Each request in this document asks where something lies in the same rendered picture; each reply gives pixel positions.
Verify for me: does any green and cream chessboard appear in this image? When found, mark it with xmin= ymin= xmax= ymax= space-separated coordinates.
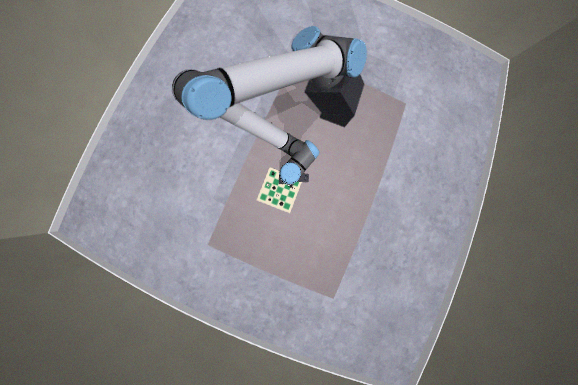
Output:
xmin=257 ymin=167 xmax=302 ymax=213

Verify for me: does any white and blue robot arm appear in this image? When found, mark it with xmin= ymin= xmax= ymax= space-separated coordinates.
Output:
xmin=172 ymin=26 xmax=367 ymax=186

